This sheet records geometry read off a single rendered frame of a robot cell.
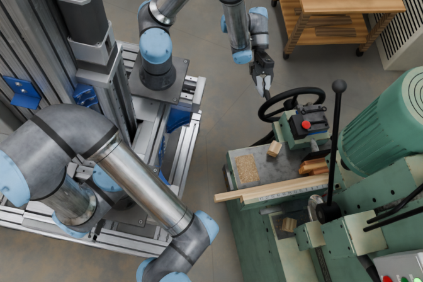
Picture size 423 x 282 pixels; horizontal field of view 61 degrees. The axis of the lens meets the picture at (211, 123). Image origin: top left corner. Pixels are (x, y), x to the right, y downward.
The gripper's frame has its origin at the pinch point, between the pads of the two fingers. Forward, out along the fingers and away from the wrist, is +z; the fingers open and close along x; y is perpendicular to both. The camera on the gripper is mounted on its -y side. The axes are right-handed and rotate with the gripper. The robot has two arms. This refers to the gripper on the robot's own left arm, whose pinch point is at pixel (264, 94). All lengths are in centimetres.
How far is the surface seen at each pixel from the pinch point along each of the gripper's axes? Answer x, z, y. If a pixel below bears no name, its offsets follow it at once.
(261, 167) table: 9.4, 25.8, -21.4
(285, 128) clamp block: -2.0, 13.0, -17.0
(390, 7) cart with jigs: -102, -47, 56
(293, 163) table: -2.7, 25.6, -21.7
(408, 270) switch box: 3, 33, -87
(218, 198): 27, 33, -29
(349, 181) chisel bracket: -12, 28, -43
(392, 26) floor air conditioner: -126, -41, 86
